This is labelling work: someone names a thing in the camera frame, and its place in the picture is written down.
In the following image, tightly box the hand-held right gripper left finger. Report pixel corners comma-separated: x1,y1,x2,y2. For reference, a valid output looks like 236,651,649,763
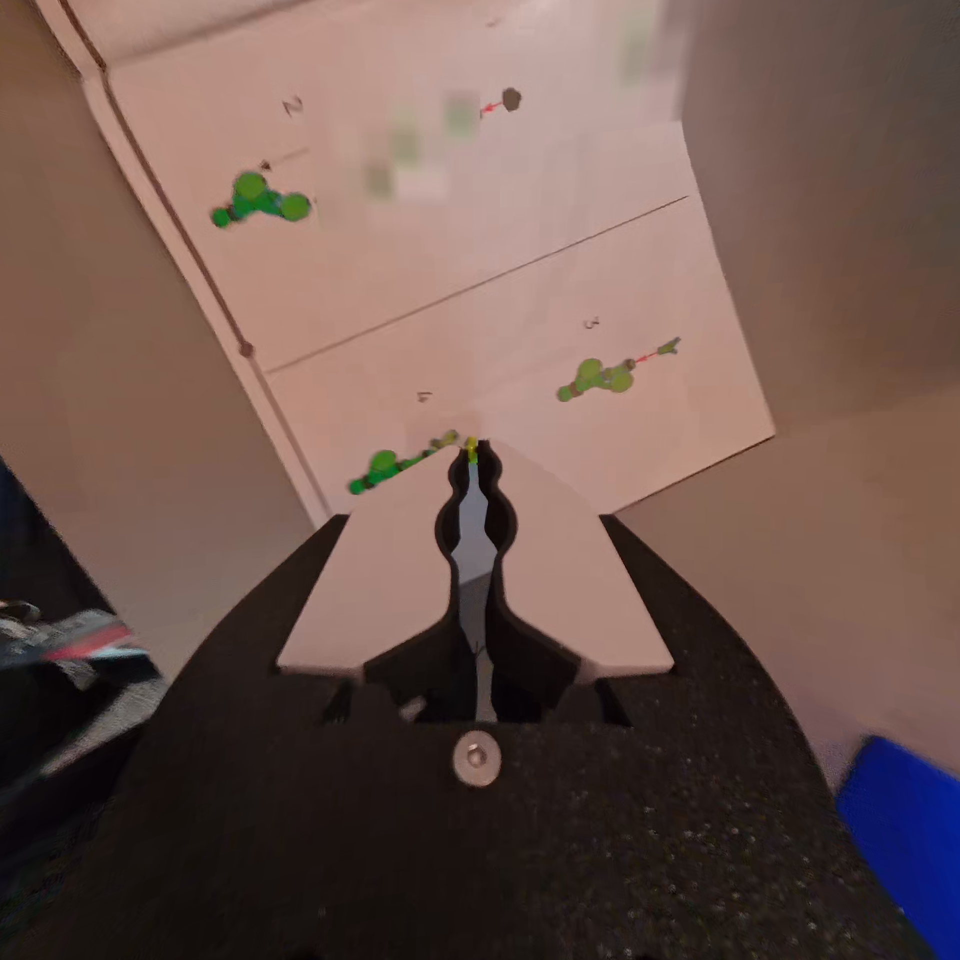
275,446,478,721

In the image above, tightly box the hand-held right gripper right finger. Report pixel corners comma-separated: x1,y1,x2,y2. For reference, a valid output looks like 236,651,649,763
480,438,676,721

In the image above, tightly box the white instruction booklet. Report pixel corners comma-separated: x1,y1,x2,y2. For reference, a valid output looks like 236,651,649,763
30,0,777,530

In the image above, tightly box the grey red cloth item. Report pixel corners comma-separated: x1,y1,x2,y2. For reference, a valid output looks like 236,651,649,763
0,598,155,687

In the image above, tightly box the large blue storage bin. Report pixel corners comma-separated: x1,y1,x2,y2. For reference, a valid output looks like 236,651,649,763
834,733,960,960

